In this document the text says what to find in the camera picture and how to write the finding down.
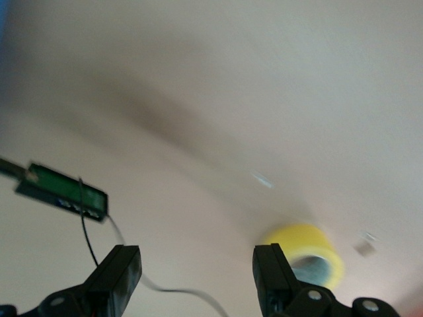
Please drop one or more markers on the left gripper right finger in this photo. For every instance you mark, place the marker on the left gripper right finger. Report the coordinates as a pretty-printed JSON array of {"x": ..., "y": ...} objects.
[{"x": 274, "y": 284}]

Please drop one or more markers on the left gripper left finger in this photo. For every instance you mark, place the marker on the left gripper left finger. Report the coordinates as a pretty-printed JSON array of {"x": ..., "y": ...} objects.
[{"x": 112, "y": 284}]

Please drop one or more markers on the yellow tape roll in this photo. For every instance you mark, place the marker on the yellow tape roll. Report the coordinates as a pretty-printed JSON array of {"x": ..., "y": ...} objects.
[{"x": 304, "y": 237}]

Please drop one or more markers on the green circuit board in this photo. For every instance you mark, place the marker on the green circuit board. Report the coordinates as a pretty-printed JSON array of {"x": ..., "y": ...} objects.
[{"x": 59, "y": 191}]

